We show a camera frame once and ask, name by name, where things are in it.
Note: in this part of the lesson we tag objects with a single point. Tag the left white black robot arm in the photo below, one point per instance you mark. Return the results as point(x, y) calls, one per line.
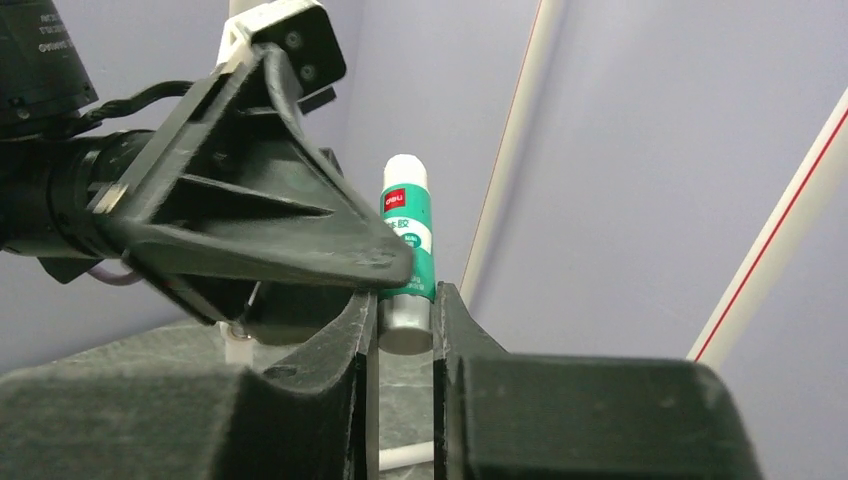
point(46, 92)

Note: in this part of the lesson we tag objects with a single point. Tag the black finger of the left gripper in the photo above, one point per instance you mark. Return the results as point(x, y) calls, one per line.
point(230, 187)
point(272, 313)

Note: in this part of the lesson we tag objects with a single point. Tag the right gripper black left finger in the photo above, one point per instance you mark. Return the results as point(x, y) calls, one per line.
point(311, 415)

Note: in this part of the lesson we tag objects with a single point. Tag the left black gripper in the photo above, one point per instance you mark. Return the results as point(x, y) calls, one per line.
point(46, 188)

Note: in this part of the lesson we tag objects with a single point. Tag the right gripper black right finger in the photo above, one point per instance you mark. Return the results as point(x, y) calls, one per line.
point(502, 415)

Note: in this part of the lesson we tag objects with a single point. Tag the green white glue stick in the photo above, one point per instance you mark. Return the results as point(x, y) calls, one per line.
point(405, 206)

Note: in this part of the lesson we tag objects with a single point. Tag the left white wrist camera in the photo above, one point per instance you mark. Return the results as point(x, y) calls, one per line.
point(302, 29)

